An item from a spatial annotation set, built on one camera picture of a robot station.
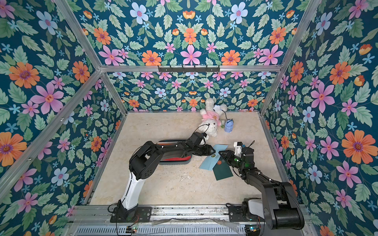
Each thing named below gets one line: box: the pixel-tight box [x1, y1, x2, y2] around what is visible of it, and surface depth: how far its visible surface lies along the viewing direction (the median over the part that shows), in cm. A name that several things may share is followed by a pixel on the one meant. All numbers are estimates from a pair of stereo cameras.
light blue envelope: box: [198, 144, 229, 171], surface depth 92 cm
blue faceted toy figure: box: [224, 118, 234, 133], surface depth 106 cm
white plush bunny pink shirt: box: [199, 97, 228, 141], surface depth 108 cm
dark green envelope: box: [212, 156, 234, 181], surface depth 90 cm
